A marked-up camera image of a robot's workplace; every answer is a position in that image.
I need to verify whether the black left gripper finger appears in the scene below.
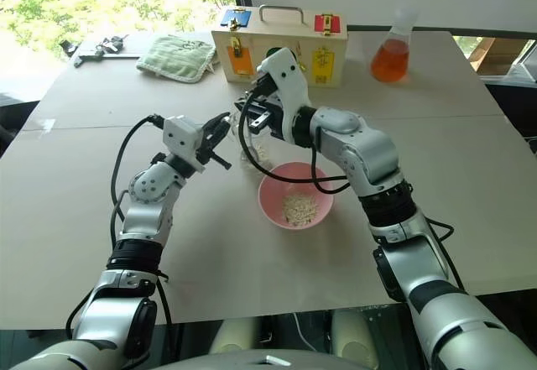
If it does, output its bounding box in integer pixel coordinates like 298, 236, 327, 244
207, 151, 233, 171
206, 112, 232, 145

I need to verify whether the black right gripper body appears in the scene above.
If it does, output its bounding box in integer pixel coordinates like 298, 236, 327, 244
261, 90, 287, 137

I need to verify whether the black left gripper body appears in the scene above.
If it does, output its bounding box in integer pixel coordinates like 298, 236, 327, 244
196, 124, 217, 165

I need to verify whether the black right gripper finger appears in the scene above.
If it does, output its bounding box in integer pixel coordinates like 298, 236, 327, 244
247, 109, 274, 134
234, 97, 269, 115

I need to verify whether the glass mug with oatmeal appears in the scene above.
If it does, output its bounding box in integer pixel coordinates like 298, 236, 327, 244
228, 109, 274, 174

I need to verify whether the pink bowl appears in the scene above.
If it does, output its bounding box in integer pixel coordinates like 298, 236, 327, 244
258, 162, 336, 229

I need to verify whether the oatmeal heap in bowl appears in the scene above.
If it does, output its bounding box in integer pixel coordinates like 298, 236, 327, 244
280, 192, 322, 224

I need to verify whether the wooden latch box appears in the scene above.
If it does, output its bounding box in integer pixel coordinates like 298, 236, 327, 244
211, 5, 350, 91

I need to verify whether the green quilted cloth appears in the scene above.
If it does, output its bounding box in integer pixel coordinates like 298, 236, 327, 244
135, 34, 216, 84

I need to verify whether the metal bar with black clamp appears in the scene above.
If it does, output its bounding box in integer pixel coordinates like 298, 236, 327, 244
74, 50, 140, 70

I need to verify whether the glass flask with orange liquid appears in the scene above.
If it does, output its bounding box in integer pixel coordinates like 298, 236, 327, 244
370, 7, 420, 84

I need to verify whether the black key bunch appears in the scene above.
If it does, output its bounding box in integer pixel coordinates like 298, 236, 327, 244
93, 34, 129, 56

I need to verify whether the brown cardboard box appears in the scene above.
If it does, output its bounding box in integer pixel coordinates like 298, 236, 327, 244
465, 36, 525, 76

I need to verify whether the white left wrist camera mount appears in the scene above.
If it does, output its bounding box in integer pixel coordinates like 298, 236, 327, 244
162, 114, 206, 174

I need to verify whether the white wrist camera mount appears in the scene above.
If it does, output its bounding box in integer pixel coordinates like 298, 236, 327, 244
162, 114, 206, 174
255, 47, 314, 141

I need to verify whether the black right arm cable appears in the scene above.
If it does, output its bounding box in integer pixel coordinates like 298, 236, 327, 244
235, 88, 352, 195

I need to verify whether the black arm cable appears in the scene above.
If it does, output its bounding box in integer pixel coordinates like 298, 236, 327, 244
65, 112, 174, 340
235, 88, 352, 195

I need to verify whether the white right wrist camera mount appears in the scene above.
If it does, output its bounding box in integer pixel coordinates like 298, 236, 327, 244
255, 47, 314, 141

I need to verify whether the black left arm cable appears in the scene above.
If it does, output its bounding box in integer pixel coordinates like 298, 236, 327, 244
65, 112, 174, 340

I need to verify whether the metal box handle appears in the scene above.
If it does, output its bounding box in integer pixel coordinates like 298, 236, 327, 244
258, 4, 305, 24

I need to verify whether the thin white cable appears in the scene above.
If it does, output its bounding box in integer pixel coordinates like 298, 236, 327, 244
292, 312, 310, 352

